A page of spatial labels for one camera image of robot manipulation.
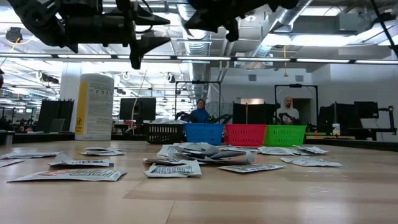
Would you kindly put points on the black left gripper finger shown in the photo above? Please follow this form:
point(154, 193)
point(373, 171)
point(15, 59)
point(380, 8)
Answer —
point(152, 42)
point(152, 19)

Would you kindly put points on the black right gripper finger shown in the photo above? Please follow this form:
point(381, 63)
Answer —
point(205, 20)

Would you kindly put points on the white packet red print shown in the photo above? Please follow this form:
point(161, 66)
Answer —
point(101, 148)
point(68, 175)
point(9, 162)

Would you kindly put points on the small black background robot arm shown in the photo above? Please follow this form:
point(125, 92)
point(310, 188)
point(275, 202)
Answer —
point(220, 119)
point(183, 116)

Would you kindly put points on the long ceiling light strip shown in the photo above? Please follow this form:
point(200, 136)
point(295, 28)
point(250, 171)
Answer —
point(84, 56)
point(155, 57)
point(264, 59)
point(323, 60)
point(376, 62)
point(26, 55)
point(203, 58)

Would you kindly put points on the white wipes canister yellow label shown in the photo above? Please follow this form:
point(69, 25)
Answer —
point(99, 109)

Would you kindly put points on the black ceiling device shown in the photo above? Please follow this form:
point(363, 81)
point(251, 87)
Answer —
point(12, 35)

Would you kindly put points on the person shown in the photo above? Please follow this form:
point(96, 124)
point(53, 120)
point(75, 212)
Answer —
point(287, 110)
point(200, 115)

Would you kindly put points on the grey fabric cover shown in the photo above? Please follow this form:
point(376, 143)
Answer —
point(217, 107)

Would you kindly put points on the black standing panels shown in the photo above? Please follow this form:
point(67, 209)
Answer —
point(57, 109)

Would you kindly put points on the black slotted plastic basket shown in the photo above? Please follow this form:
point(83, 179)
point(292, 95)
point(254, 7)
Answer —
point(164, 133)

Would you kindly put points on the black partition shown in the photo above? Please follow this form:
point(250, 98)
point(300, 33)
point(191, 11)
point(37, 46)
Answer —
point(256, 113)

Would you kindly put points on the blue slotted plastic basket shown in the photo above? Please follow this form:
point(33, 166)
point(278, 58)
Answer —
point(204, 134)

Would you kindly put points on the white packet black print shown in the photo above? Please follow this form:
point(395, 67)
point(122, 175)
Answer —
point(169, 161)
point(230, 155)

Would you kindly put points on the red slotted plastic basket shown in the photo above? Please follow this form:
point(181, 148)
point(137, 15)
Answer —
point(244, 135)

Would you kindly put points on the white packet navy print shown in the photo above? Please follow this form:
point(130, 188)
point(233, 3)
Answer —
point(81, 161)
point(28, 155)
point(102, 153)

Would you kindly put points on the green slotted plastic basket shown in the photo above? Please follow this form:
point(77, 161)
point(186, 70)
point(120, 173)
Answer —
point(285, 135)

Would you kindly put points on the grey cup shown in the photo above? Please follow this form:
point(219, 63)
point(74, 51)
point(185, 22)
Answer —
point(8, 138)

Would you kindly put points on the black diagonal strut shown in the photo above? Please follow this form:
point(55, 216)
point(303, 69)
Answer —
point(384, 28)

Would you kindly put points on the small wipes bottle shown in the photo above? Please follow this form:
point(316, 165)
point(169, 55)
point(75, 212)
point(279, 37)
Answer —
point(336, 129)

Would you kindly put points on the wooden board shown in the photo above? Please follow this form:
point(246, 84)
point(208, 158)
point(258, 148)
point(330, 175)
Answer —
point(329, 137)

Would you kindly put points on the black rig frame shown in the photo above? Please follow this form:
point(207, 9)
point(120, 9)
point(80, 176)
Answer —
point(295, 85)
point(197, 82)

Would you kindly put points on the wall air vent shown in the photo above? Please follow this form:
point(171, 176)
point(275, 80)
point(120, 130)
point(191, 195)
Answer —
point(252, 77)
point(299, 78)

